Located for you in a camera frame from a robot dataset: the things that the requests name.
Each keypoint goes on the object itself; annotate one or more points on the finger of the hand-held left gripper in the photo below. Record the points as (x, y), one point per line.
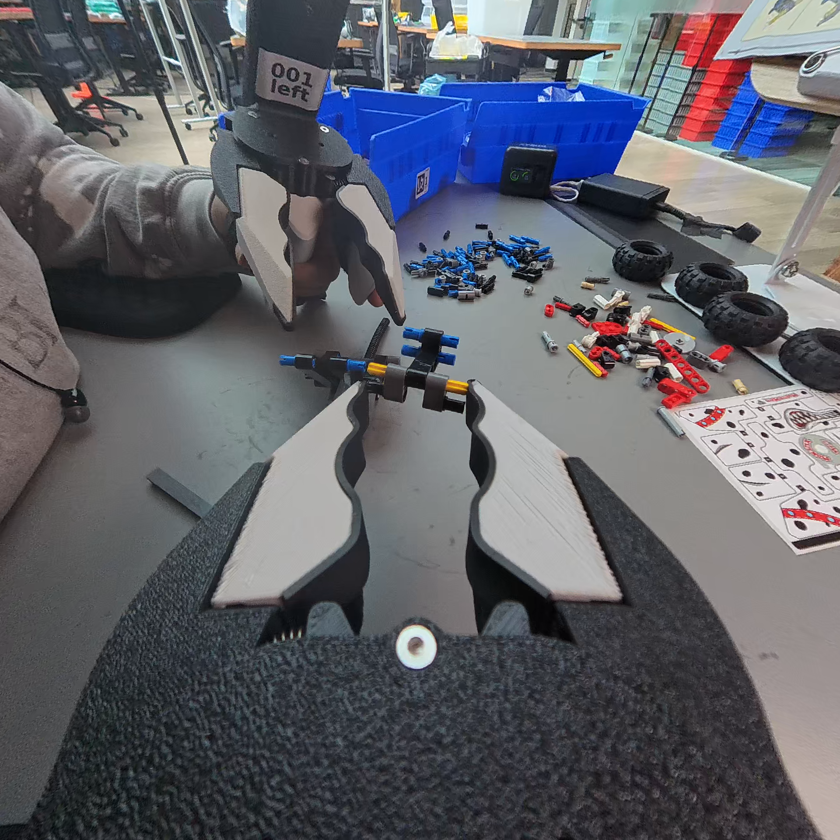
(377, 243)
(262, 243)

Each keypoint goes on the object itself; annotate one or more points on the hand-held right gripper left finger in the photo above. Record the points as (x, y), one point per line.
(289, 525)

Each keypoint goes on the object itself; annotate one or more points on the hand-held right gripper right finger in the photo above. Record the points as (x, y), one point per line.
(544, 525)

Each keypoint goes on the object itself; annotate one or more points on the grey black toy brick assembly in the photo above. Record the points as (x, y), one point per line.
(321, 364)

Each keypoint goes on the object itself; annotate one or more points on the black beam yellow axle subassembly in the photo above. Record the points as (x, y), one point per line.
(420, 377)

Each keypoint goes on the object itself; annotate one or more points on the toy instruction booklet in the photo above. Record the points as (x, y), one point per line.
(787, 26)

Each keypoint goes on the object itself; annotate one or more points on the person's left forearm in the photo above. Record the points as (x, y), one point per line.
(118, 210)

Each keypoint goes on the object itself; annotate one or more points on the wooden background desk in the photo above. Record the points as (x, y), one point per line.
(551, 44)

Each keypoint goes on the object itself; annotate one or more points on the person's left hand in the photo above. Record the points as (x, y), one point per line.
(318, 275)

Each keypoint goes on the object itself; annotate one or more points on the blue plastic bin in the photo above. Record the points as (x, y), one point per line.
(407, 151)
(558, 138)

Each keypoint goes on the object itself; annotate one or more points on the pile of blue black pins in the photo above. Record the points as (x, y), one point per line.
(472, 262)

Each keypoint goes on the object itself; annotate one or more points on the long grey toy beam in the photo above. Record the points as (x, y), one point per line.
(180, 492)

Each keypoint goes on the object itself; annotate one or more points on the black padded armrest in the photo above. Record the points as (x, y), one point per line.
(131, 308)

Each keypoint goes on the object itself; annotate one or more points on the teal plastic bag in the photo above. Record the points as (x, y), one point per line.
(433, 85)

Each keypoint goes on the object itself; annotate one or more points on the grey toy tube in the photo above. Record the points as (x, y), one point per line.
(670, 422)

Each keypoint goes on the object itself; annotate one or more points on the black battery pack green display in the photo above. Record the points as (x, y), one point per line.
(528, 174)

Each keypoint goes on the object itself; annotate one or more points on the yellow toy axle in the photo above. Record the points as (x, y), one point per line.
(586, 359)

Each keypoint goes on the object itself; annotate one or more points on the grey axle pin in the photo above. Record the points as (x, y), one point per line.
(549, 342)

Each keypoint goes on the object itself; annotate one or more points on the pile of red white pieces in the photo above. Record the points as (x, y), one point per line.
(630, 348)

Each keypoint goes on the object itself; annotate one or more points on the sticker sheet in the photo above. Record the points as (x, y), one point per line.
(754, 459)

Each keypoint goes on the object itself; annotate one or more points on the clear plastic bag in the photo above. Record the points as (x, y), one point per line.
(561, 94)

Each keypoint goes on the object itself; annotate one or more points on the white storage box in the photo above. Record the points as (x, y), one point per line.
(495, 16)

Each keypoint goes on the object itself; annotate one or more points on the black office chair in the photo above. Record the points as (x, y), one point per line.
(59, 59)

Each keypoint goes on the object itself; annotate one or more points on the black toy tyre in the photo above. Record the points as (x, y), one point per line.
(689, 295)
(718, 331)
(797, 371)
(627, 269)

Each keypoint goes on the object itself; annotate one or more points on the black tape patch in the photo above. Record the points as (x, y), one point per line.
(702, 226)

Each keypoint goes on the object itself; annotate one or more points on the white book stand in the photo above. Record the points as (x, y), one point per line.
(761, 282)

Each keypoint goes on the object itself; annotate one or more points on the stacks of red blue bins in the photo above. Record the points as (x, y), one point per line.
(722, 98)

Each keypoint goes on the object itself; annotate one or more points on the wooden display board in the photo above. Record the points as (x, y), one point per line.
(781, 85)

